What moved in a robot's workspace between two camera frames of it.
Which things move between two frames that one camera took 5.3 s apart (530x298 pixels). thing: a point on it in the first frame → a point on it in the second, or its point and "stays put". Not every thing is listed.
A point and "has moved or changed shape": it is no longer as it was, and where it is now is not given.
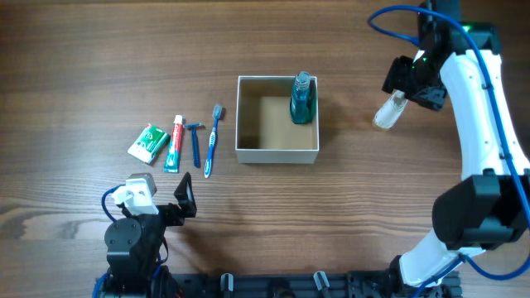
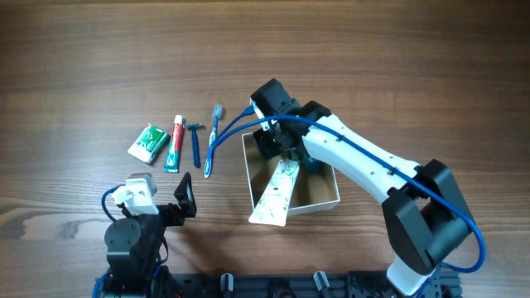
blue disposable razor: [195, 141] stays put
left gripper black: [172, 213] stays put
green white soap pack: [150, 143] stays put
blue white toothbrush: [217, 114] stays put
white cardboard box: [265, 132] has moved or changed shape
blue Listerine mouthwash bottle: [303, 99] → [312, 165]
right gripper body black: [414, 84] → [270, 146]
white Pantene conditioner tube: [390, 111] → [272, 208]
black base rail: [340, 285] stays put
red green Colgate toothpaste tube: [172, 162] stays put
